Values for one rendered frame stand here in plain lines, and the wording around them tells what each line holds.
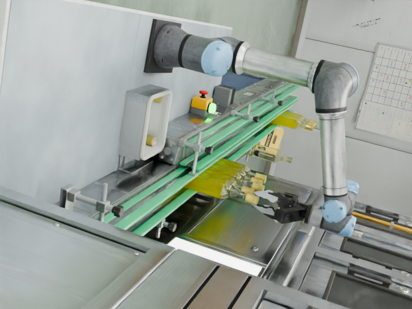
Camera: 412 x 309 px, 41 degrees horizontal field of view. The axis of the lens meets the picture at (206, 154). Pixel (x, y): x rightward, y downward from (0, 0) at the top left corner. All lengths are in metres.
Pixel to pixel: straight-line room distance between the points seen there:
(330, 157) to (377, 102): 6.10
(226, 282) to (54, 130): 0.70
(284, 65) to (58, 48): 0.78
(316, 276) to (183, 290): 1.04
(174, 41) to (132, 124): 0.31
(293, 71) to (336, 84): 0.20
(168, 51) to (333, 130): 0.60
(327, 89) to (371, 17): 6.07
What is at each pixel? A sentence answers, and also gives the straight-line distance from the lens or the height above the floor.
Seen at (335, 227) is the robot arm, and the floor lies 1.48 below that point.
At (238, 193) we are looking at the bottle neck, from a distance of 2.01.
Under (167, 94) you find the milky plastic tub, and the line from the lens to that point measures 1.92.
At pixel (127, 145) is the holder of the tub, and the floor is 0.78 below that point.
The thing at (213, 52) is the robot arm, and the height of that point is 0.97.
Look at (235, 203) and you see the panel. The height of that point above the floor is 1.07.
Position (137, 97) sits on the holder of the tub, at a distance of 1.80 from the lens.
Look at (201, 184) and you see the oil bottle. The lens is 2.03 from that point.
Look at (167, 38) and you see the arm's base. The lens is 1.88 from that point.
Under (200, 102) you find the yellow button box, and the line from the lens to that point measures 2.36.
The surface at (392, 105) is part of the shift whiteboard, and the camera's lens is 7.84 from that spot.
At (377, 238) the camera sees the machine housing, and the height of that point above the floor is 1.64.
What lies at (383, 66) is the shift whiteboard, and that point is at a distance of 7.78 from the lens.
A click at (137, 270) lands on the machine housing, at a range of 1.02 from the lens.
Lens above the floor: 1.56
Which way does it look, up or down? 17 degrees down
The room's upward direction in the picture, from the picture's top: 106 degrees clockwise
